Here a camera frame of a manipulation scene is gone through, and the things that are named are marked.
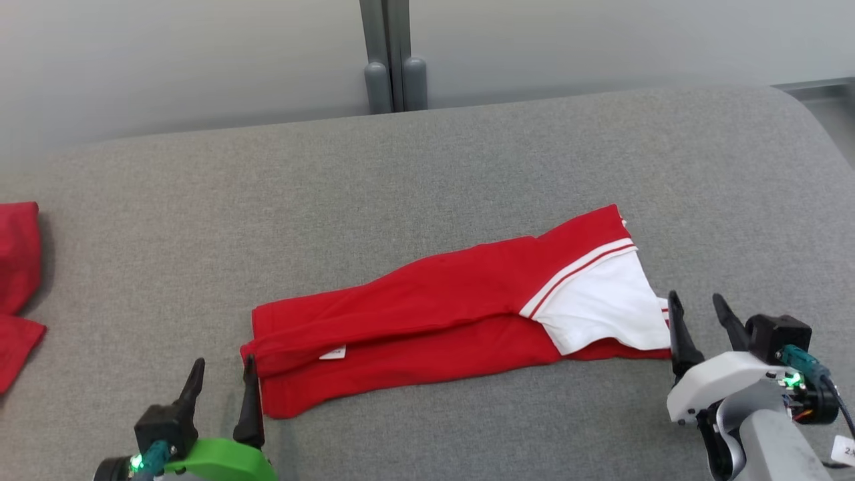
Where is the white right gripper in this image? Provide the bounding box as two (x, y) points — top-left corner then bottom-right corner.
(667, 291), (792, 426)

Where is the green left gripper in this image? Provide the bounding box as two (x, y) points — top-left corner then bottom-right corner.
(164, 354), (278, 481)

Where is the red garment with white panel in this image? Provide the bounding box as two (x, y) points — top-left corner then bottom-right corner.
(240, 204), (672, 420)

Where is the plain red garment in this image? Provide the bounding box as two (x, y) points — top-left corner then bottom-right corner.
(0, 202), (47, 395)

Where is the white paper tag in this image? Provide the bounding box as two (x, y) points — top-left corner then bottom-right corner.
(830, 434), (855, 468)

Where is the dark grey ledge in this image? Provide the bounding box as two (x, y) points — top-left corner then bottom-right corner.
(774, 77), (855, 102)

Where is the teal left camera cable connector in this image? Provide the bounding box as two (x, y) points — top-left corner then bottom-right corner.
(130, 440), (176, 481)

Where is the teal camera cable connector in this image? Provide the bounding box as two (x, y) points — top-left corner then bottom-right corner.
(130, 440), (176, 481)
(778, 344), (832, 388)

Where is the teal right camera cable connector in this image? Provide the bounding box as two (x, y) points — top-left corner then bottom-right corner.
(778, 344), (832, 388)

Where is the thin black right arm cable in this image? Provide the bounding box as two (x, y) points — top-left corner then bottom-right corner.
(822, 377), (855, 442)

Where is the grey cylindrical post foot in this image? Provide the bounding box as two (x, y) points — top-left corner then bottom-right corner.
(403, 57), (428, 112)
(364, 61), (393, 115)

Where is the grey metal partition post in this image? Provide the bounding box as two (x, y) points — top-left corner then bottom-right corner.
(359, 0), (413, 113)

